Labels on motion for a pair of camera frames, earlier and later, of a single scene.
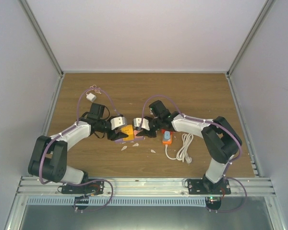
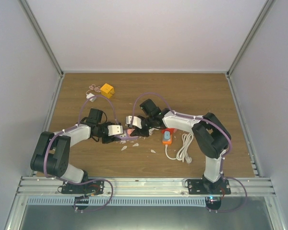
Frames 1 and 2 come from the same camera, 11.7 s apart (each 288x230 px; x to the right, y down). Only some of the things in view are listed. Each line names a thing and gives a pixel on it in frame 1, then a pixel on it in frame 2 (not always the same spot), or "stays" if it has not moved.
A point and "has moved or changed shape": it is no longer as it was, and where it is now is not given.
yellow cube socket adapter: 128,130 to 107,90
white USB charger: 91,97 stays
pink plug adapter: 135,132 has moved or changed shape
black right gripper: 145,132 stays
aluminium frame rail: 151,186 stays
